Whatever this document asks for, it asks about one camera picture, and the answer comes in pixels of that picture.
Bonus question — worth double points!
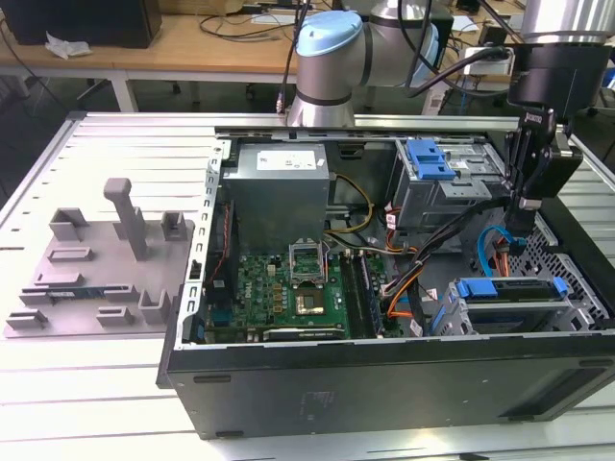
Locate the grey metal disk bay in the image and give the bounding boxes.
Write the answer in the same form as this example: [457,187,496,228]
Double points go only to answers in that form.
[427,276,606,337]

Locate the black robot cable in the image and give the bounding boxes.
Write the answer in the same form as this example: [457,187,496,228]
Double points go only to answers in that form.
[396,0,518,100]

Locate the orange power wire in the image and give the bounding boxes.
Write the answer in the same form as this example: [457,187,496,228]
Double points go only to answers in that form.
[494,242,513,278]

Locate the crumpled white plastic bag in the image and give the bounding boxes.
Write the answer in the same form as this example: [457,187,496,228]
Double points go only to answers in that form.
[44,31,92,61]

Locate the CPU socket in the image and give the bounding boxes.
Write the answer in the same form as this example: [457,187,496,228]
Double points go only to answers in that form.
[293,286,328,317]

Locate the grey power supply unit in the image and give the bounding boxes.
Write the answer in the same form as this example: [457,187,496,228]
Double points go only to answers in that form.
[221,143,332,241]

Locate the orange wire loop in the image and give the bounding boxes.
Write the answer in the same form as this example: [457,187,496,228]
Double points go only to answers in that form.
[386,276,419,321]

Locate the black graphics card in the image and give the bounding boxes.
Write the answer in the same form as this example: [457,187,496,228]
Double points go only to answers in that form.
[247,325,346,343]

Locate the wooden desk with clutter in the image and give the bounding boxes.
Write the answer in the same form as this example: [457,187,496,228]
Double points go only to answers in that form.
[431,13,615,111]

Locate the green motherboard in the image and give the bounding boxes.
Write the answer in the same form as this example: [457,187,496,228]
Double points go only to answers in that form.
[204,252,405,343]

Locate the metal socket cover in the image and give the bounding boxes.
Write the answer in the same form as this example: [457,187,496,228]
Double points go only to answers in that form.
[286,238,329,284]

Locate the yellow wires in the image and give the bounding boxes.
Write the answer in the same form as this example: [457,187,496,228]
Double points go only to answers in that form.
[329,175,376,236]

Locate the RAM stick on rack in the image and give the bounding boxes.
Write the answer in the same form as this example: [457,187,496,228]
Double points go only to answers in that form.
[45,286,105,298]

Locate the blue plastic drive latch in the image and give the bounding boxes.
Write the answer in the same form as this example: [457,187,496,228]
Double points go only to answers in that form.
[406,137,457,182]

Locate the wooden desk with white legs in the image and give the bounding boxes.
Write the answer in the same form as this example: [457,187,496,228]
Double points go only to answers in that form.
[0,12,308,111]

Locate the large black box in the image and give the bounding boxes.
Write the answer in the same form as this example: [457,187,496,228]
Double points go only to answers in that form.
[0,0,162,49]

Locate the grey parts rack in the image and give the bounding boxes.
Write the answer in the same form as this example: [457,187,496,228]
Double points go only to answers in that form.
[2,177,198,340]

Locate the thin cable with metal plug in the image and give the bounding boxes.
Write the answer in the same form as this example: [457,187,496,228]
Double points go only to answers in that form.
[276,0,313,116]

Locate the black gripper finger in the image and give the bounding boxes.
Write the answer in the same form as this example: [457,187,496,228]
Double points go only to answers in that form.
[504,130,526,236]
[521,143,554,237]

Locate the black cable bundle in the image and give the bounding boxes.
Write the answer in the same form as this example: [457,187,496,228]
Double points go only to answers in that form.
[381,194,518,297]

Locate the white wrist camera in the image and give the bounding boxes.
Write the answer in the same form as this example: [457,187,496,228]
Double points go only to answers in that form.
[463,45,515,78]

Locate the blue data wire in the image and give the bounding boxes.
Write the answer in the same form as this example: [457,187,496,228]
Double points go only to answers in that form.
[478,225,528,278]

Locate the hard disk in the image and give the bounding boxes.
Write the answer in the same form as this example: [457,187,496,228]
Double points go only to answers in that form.
[455,276,568,335]

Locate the black PC case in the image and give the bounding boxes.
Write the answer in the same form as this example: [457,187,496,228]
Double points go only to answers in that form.
[156,114,615,441]

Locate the black case fan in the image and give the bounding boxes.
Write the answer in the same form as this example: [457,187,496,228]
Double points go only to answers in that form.
[209,199,239,289]

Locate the grey optical drive cage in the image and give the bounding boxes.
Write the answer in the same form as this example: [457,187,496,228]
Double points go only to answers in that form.
[391,138,520,231]

